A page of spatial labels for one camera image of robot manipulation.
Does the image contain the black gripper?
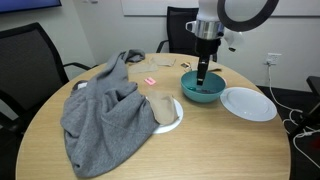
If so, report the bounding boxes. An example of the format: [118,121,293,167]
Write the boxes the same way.
[195,38,221,85]

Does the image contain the grey marker with green cap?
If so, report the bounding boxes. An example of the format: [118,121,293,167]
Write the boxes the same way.
[188,87,215,94]

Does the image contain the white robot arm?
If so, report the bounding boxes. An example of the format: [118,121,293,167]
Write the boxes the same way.
[185,0,244,85]

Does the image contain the teal bowl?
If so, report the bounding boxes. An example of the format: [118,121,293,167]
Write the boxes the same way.
[180,71,226,103]

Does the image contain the black orange sauce packet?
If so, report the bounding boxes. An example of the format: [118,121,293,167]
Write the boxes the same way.
[181,62,191,69]

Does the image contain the black office chair back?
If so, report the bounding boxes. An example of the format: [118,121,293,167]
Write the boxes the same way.
[156,6,199,56]

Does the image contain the black office chair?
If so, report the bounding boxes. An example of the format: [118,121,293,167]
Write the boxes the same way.
[156,6,199,56]
[0,22,90,134]

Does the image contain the brown napkin upper right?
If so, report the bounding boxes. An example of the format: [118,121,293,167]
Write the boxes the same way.
[151,57,175,67]

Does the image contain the brown napkin on small plate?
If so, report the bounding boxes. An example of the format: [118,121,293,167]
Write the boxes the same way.
[147,91,174,124]

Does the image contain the small pink packet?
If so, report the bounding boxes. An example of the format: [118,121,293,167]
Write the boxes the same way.
[144,77,156,85]

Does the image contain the large white plate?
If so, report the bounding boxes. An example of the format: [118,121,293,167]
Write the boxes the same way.
[220,87,277,122]

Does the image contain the small white plate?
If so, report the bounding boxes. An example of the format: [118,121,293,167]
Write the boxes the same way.
[153,99,184,134]

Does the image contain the grey sweatshirt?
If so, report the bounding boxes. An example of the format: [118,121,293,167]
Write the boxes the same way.
[61,49,159,178]

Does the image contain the black office chair right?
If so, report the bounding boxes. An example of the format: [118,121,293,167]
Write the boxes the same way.
[0,22,90,134]

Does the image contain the black ring light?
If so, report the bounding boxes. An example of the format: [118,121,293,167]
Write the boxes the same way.
[217,0,279,32]

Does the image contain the white wall outlet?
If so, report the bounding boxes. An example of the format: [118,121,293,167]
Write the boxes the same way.
[266,53,280,65]

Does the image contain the white power cable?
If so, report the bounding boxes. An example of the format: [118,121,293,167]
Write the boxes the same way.
[267,63,320,169]

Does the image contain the wall monitor screen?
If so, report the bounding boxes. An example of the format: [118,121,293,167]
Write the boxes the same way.
[0,0,61,13]

